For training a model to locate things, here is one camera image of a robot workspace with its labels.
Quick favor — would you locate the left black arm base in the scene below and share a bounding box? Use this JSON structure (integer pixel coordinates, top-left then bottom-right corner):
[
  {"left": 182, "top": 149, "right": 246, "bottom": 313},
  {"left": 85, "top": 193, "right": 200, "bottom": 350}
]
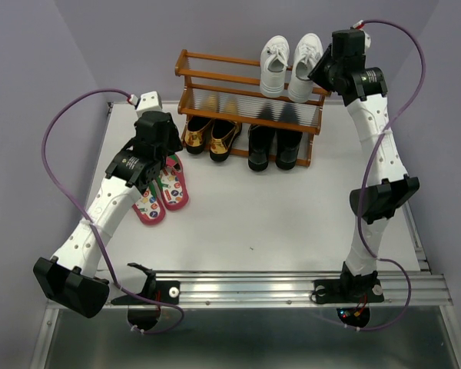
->
[{"left": 111, "top": 262, "right": 184, "bottom": 335}]

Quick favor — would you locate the white sneaker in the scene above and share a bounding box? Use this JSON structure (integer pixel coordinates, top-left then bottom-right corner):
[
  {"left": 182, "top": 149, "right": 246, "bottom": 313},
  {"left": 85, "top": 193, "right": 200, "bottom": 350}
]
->
[
  {"left": 260, "top": 35, "right": 290, "bottom": 98},
  {"left": 287, "top": 33, "right": 323, "bottom": 103}
]

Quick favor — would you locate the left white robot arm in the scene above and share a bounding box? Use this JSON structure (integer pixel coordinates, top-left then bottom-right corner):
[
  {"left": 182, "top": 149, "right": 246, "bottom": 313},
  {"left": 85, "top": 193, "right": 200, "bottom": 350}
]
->
[{"left": 33, "top": 111, "right": 182, "bottom": 318}]

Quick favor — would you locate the orange wooden shoe shelf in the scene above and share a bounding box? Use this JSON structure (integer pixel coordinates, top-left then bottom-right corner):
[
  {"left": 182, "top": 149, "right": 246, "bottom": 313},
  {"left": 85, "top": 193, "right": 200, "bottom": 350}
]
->
[{"left": 174, "top": 49, "right": 330, "bottom": 168}]

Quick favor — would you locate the gold loafer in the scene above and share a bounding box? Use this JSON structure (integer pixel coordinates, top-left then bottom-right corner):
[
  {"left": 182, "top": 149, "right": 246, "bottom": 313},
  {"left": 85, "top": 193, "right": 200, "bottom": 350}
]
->
[
  {"left": 209, "top": 118, "right": 242, "bottom": 162},
  {"left": 182, "top": 94, "right": 215, "bottom": 156}
]

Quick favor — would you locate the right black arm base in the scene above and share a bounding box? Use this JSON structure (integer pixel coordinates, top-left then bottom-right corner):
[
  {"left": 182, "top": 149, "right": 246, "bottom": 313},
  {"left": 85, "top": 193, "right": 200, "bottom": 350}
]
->
[{"left": 310, "top": 263, "right": 384, "bottom": 328}]

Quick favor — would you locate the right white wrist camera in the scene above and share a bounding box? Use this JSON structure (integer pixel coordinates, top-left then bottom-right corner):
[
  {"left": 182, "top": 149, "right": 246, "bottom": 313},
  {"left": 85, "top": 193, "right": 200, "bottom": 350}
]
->
[{"left": 352, "top": 21, "right": 372, "bottom": 53}]

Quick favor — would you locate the aluminium front rail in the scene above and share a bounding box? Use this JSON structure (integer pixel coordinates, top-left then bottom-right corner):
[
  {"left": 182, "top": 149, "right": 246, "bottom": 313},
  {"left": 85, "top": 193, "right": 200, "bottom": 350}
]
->
[{"left": 118, "top": 270, "right": 453, "bottom": 310}]

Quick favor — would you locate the pink sandal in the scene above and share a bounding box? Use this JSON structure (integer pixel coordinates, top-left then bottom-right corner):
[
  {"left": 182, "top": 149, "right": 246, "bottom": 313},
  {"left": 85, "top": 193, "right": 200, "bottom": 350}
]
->
[
  {"left": 157, "top": 155, "right": 190, "bottom": 211},
  {"left": 132, "top": 187, "right": 166, "bottom": 226}
]

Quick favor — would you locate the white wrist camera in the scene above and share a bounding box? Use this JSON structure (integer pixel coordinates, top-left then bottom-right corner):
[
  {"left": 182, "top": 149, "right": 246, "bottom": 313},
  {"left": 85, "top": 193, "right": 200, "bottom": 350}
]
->
[
  {"left": 127, "top": 91, "right": 163, "bottom": 118},
  {"left": 352, "top": 21, "right": 372, "bottom": 53}
]

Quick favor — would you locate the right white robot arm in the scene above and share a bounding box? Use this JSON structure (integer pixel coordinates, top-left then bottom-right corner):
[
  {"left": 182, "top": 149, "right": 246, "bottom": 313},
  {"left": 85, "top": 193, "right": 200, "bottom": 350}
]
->
[{"left": 309, "top": 28, "right": 420, "bottom": 300}]

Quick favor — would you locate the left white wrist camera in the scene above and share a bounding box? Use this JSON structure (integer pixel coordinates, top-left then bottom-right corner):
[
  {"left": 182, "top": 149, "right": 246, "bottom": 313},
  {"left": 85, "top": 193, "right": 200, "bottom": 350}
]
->
[{"left": 127, "top": 91, "right": 163, "bottom": 118}]

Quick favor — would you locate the black loafer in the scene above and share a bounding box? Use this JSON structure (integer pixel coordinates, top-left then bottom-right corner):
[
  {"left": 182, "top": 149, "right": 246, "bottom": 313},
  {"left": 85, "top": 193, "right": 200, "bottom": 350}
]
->
[
  {"left": 274, "top": 103, "right": 304, "bottom": 171},
  {"left": 247, "top": 125, "right": 276, "bottom": 171}
]

